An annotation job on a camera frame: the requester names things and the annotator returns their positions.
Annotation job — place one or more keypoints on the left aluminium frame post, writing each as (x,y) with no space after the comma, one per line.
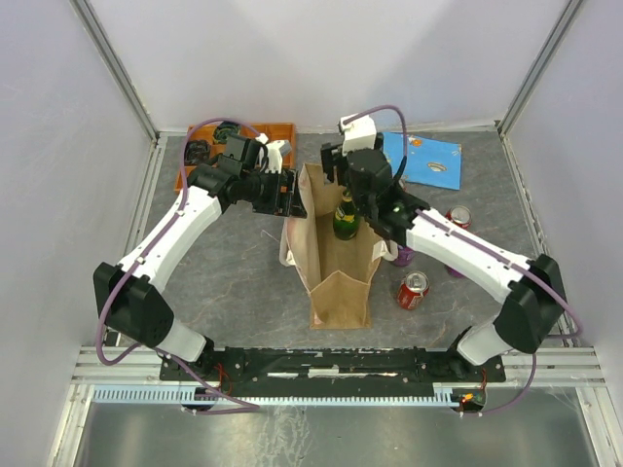
(88,17)

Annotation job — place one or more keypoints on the green glass bottle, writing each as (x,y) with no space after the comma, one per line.
(346,218)

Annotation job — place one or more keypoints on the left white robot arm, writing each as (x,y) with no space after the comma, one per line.
(129,294)

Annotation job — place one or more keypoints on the black rolled sock top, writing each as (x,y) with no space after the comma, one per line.
(224,130)

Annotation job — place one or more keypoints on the purple soda can left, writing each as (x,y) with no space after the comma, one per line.
(404,257)

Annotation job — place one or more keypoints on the red cola can front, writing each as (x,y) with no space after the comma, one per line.
(413,288)

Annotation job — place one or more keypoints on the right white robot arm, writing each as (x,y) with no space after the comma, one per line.
(530,291)

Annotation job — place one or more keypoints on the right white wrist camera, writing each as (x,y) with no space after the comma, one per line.
(360,134)

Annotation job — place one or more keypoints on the aluminium frame post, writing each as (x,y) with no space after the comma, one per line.
(547,51)
(88,17)

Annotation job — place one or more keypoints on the blue patterned cloth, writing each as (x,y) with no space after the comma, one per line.
(433,163)

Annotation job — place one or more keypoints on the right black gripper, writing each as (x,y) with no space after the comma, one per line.
(334,157)

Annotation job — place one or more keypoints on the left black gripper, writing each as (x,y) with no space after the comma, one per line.
(290,203)

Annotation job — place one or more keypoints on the right aluminium frame post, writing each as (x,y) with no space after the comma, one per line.
(547,51)

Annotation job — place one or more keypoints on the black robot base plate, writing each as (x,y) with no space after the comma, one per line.
(325,373)

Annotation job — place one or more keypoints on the purple Fanta can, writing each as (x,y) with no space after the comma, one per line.
(454,272)

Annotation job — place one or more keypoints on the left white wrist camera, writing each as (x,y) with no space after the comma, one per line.
(272,153)

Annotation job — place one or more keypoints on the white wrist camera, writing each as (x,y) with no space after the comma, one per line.
(360,134)
(272,153)

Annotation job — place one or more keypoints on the brown canvas tote bag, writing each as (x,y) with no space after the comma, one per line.
(337,274)

